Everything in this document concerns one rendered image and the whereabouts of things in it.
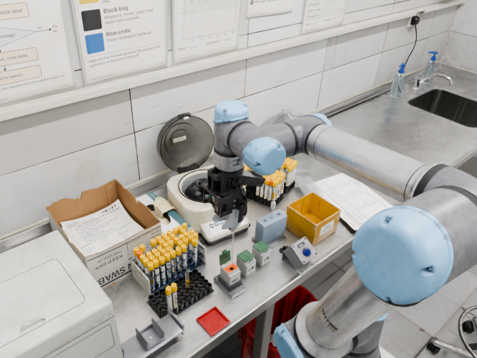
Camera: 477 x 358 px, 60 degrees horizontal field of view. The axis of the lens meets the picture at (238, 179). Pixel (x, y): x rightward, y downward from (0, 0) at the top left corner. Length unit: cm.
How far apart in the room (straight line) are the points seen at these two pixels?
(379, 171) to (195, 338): 68
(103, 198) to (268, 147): 81
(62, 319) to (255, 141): 50
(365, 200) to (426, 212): 112
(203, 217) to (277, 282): 32
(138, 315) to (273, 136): 66
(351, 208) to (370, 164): 86
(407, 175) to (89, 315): 63
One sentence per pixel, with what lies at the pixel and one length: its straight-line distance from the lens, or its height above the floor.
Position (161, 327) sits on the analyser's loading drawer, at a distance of 116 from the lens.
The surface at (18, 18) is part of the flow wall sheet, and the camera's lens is 124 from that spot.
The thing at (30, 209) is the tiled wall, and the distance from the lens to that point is 148.
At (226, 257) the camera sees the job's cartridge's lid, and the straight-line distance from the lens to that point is 123.
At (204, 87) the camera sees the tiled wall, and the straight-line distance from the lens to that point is 161.
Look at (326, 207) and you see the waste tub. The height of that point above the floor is 95.
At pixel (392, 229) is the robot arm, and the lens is 54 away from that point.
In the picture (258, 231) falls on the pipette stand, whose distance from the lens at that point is 137.
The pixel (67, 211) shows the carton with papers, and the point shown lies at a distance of 145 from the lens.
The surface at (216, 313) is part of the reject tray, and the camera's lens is 122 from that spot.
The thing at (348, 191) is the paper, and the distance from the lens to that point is 170.
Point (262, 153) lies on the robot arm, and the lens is 80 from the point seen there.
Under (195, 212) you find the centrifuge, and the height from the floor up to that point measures 98.
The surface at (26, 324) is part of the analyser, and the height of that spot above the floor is 117.
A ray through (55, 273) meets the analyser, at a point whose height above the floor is 117.
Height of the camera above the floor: 185
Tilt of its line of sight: 35 degrees down
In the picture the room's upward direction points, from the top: 3 degrees clockwise
